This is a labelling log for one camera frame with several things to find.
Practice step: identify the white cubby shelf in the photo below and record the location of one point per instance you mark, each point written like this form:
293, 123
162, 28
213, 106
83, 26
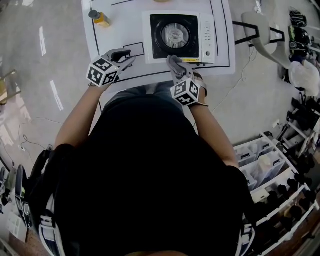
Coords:
16, 226

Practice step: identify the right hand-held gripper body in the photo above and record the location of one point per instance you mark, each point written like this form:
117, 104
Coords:
186, 92

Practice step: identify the person's left forearm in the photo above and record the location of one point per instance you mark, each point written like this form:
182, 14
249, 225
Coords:
77, 117

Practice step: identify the person's black shirt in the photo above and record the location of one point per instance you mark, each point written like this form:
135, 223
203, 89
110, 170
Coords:
150, 175

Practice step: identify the black helmet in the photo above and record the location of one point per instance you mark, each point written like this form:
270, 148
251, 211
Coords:
298, 17
301, 33
300, 48

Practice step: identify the white square table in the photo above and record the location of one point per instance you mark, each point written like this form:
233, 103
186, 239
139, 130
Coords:
125, 32

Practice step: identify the person's right forearm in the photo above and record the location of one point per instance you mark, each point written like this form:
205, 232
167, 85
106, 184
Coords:
212, 135

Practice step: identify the yellow oil bottle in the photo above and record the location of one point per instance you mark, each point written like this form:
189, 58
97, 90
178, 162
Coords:
102, 20

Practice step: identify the pile of black gear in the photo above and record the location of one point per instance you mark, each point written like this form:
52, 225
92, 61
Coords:
302, 115

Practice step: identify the wooden chair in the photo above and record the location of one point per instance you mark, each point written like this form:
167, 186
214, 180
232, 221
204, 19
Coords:
3, 90

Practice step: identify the white storage shelf with bins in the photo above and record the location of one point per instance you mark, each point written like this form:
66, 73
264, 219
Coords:
265, 162

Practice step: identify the grey chair with black frame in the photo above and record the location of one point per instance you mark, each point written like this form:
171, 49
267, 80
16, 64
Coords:
257, 25

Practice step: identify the white portable gas stove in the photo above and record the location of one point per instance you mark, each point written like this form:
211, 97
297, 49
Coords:
175, 35

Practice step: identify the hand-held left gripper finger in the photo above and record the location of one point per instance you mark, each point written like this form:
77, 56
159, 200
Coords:
121, 53
126, 63

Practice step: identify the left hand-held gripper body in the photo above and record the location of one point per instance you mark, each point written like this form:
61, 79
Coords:
102, 72

